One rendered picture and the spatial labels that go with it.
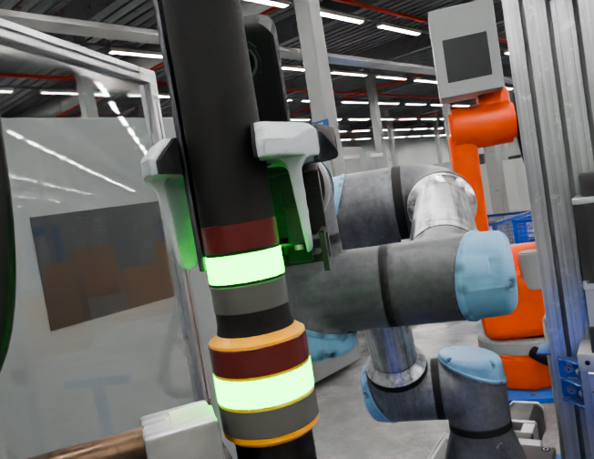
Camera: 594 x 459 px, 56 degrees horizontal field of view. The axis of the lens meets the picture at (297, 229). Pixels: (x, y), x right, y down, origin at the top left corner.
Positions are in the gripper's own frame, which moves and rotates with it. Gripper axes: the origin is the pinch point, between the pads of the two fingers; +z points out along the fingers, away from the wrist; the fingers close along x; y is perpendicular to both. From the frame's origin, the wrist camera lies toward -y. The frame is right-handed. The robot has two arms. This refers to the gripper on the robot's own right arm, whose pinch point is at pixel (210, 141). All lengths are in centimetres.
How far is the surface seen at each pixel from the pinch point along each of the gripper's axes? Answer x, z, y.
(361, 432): 11, -346, 165
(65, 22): 335, -725, -280
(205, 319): 90, -302, 66
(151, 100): 47, -139, -32
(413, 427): -23, -343, 165
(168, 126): 92, -301, -50
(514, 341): -104, -380, 129
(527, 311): -115, -378, 108
